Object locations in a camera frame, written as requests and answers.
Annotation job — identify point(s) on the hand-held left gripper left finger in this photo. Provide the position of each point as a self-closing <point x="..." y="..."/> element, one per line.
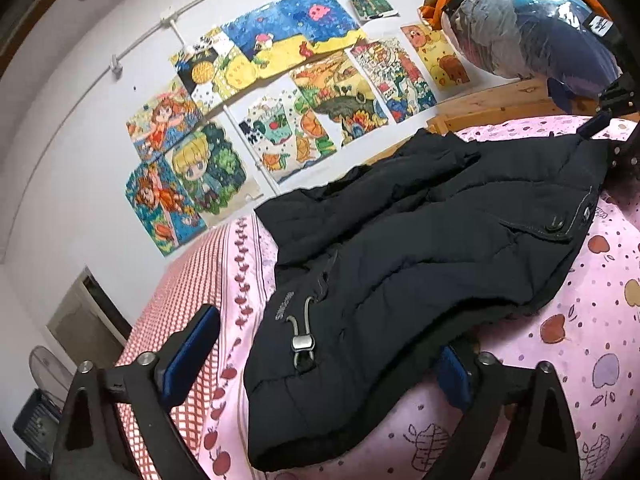
<point x="190" y="355"/>

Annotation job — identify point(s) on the grey wall panel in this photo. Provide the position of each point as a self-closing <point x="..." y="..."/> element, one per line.
<point x="85" y="315"/>

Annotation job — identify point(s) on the wooden bed frame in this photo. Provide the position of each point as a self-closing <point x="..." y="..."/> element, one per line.
<point x="500" y="100"/>

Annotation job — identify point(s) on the group of colourful wall drawings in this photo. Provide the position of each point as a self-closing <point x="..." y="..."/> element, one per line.
<point x="300" y="15"/>

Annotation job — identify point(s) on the black plastic crate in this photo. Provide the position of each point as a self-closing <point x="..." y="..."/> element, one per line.
<point x="35" y="420"/>

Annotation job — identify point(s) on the pink apple-print bed sheet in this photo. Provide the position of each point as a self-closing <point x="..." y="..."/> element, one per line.
<point x="600" y="310"/>

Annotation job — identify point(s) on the black padded jacket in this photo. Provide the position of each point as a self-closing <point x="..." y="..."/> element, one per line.
<point x="400" y="260"/>

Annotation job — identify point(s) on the plastic-wrapped bedding bundle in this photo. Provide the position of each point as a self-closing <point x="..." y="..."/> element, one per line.
<point x="525" y="25"/>

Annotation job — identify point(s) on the red checked bed sheet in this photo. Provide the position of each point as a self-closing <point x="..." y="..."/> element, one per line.
<point x="180" y="280"/>

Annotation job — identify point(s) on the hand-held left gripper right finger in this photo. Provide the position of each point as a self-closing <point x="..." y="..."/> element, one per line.
<point x="455" y="377"/>

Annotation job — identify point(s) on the grey electric fan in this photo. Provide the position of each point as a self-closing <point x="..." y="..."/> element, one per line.
<point x="47" y="370"/>

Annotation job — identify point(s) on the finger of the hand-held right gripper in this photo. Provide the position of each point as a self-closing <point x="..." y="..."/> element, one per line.
<point x="620" y="95"/>
<point x="627" y="145"/>

